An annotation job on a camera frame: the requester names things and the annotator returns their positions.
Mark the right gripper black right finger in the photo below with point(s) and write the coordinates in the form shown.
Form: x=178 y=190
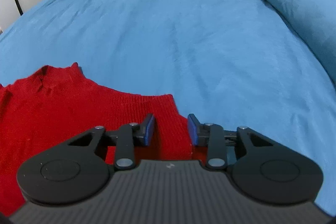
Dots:
x=224 y=147

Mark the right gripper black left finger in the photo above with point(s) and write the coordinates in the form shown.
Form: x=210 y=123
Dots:
x=88 y=150

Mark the blue bed sheet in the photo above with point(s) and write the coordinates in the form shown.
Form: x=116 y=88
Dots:
x=230 y=62

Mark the red knit sweater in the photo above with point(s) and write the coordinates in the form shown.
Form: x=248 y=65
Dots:
x=55 y=104

